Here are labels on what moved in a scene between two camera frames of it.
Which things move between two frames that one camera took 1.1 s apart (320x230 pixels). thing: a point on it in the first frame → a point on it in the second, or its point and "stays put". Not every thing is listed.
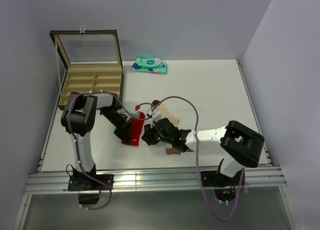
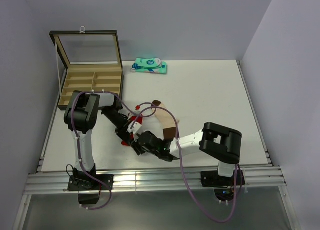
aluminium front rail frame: [265, 178] stays put
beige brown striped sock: [156, 104] stays put
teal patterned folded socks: [150, 64] stays put
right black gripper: [148, 136] → [138, 144]
